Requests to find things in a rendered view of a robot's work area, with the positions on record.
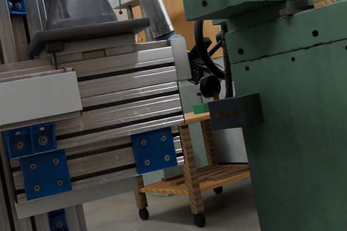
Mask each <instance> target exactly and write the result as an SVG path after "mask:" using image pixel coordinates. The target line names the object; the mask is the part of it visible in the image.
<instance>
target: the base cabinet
mask: <svg viewBox="0 0 347 231"><path fill-rule="evenodd" d="M230 68H231V74H232V79H233V85H234V90H235V96H241V95H247V94H254V93H259V95H260V101H261V107H262V112H263V117H264V122H262V123H258V124H255V125H251V126H247V127H242V132H243V138H244V143H245V149H246V154H247V160H248V165H249V171H250V176H251V182H252V185H253V191H254V196H255V202H256V207H257V213H258V218H259V224H260V229H261V231H347V39H345V40H341V41H336V42H332V43H327V44H322V45H318V46H313V47H309V48H304V49H299V50H296V51H291V52H287V53H282V54H278V55H273V56H268V57H264V58H259V59H255V60H250V61H245V62H240V63H236V64H232V65H230Z"/></svg>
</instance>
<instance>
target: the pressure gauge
mask: <svg viewBox="0 0 347 231"><path fill-rule="evenodd" d="M220 90H221V85H220V81H219V80H218V78H217V77H216V76H214V75H211V76H205V77H203V78H201V80H200V82H199V91H200V93H201V95H202V96H203V97H205V98H211V97H213V99H214V101H215V100H219V93H220Z"/></svg>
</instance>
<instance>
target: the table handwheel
mask: <svg viewBox="0 0 347 231"><path fill-rule="evenodd" d="M203 22H204V20H201V21H195V24H194V36H195V42H196V47H197V50H198V53H199V56H200V58H201V60H202V61H203V63H204V65H205V66H206V67H207V68H208V70H209V71H210V72H211V73H212V74H214V75H215V76H216V77H218V78H220V79H222V80H225V74H224V71H223V70H222V69H220V68H219V67H218V66H217V65H216V64H215V63H214V62H213V60H212V59H211V56H212V55H213V54H214V53H215V52H216V51H217V50H218V49H219V48H220V47H222V36H221V35H222V34H221V30H219V31H218V32H217V33H216V42H217V44H216V45H215V46H214V47H213V48H212V49H211V50H210V51H209V52H208V51H207V48H206V45H205V43H204V38H203Z"/></svg>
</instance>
